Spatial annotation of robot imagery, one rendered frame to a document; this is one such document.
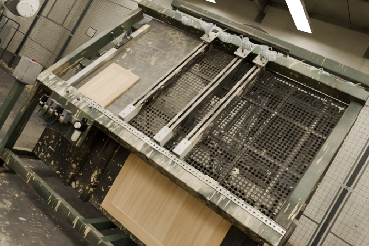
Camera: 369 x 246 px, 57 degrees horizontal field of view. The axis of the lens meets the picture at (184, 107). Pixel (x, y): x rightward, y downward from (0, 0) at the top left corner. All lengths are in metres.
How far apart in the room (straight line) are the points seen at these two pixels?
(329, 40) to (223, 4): 2.79
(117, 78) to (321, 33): 5.63
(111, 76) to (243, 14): 6.02
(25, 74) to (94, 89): 0.51
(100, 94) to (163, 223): 1.08
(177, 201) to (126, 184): 0.43
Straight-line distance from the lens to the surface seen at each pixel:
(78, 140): 2.56
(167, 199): 2.41
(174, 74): 2.66
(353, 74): 3.17
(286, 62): 2.75
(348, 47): 7.52
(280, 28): 7.99
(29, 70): 2.81
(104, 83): 2.78
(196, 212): 2.33
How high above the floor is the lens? 1.21
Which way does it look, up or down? level
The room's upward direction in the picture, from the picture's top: 30 degrees clockwise
